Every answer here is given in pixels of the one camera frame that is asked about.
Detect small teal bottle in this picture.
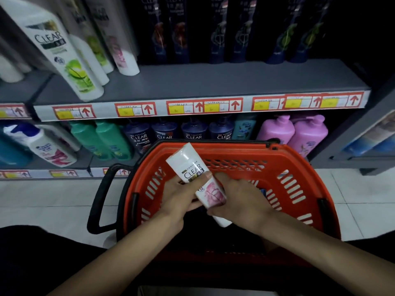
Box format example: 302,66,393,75
232,115,258,141

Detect person's right forearm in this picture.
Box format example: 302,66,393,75
259,211,395,296

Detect person's left hand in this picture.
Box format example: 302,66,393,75
160,171,214,232

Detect purple pump bottle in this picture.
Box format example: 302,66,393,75
256,115,296,145
287,114,329,158

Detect person's left forearm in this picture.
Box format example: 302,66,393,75
46,212,184,296

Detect row of slim dark bottles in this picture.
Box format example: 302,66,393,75
140,0,335,65

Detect grey metal store shelving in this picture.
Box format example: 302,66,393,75
0,90,365,179

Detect navy round bottle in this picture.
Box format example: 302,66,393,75
209,117,236,141
123,120,155,155
151,120,179,141
181,118,209,140

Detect white blue tube bottle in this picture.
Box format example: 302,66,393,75
344,112,395,157

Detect orange shopping basket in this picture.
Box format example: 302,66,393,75
87,139,342,268

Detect grey store shelf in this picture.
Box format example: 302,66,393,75
0,0,395,181

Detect person's black trousers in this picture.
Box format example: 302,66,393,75
0,224,395,296

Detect person's right hand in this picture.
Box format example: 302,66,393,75
206,172,276,235

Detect beige bottle white base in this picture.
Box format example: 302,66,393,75
0,52,25,83

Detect white pump bottle blue cap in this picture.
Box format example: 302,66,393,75
3,123,78,169

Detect grey end rack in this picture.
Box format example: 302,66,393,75
308,74,395,176

